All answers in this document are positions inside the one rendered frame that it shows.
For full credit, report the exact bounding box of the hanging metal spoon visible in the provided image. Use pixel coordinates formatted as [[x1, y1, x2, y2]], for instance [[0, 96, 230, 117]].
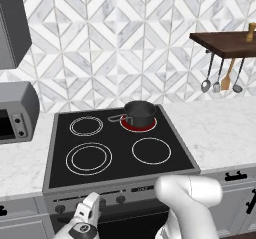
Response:
[[200, 50, 215, 94]]

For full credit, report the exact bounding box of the dark grey saucepan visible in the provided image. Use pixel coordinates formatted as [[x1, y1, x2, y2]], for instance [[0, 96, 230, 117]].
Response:
[[107, 100, 158, 128]]

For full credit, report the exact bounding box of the grey wall cupboard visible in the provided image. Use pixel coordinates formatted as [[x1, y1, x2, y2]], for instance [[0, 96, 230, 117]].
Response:
[[0, 0, 33, 70]]

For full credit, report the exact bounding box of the black oven door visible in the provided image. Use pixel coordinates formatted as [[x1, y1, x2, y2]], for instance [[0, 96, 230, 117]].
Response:
[[49, 206, 172, 239]]

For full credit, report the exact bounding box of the dark wooden wall shelf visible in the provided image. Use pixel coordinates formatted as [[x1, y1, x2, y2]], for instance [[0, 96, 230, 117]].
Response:
[[188, 30, 256, 60]]

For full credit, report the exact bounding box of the hanging metal spatula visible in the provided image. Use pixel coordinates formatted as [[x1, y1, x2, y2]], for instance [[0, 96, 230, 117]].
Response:
[[212, 57, 225, 94]]

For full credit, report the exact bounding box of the grey cupboard door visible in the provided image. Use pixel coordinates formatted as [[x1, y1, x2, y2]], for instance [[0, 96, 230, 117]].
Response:
[[0, 214, 55, 239], [209, 184, 256, 239]]

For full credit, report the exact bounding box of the hanging metal ladle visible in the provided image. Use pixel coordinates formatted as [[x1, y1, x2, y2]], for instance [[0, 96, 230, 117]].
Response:
[[231, 57, 246, 94]]

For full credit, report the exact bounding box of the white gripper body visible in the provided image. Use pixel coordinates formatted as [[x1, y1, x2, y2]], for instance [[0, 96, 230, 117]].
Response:
[[76, 191, 101, 219]]

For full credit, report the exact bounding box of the black glass stove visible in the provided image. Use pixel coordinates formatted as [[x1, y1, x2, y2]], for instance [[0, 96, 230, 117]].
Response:
[[42, 104, 202, 239]]

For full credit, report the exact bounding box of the grey toaster oven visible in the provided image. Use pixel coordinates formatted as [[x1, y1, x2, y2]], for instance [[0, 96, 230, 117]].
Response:
[[0, 80, 41, 145]]

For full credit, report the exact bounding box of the wooden pepper mill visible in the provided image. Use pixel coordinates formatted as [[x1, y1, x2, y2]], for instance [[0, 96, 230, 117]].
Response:
[[245, 22, 256, 43]]

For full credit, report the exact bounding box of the black cupboard door handle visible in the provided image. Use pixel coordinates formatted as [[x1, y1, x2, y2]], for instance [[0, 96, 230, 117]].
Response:
[[245, 188, 256, 215]]

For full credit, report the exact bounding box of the grey drawer front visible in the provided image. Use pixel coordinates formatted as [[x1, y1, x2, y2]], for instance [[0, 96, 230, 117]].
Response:
[[0, 196, 40, 218], [201, 167, 256, 192]]

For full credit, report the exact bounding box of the hanging wooden spatula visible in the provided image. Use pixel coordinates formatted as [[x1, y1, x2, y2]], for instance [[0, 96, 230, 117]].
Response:
[[220, 57, 237, 92]]

